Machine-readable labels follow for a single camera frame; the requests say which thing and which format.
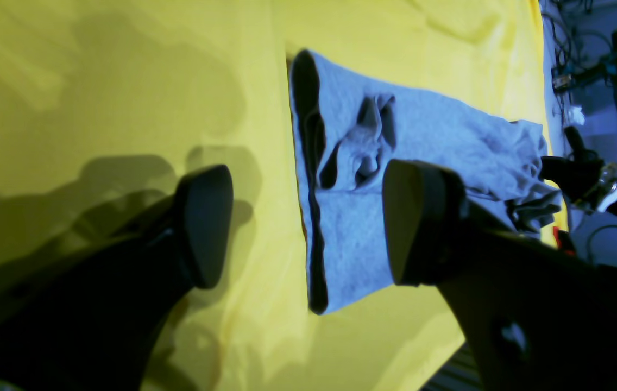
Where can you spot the grey t-shirt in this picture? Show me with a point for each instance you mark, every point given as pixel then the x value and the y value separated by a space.
pixel 350 131

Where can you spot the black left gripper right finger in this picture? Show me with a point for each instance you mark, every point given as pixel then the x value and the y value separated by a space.
pixel 534 317

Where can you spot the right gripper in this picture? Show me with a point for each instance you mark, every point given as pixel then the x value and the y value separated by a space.
pixel 593 187

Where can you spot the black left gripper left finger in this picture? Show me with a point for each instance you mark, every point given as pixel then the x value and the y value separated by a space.
pixel 95 326

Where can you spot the yellow table cloth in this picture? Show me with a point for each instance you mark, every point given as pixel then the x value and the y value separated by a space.
pixel 105 104

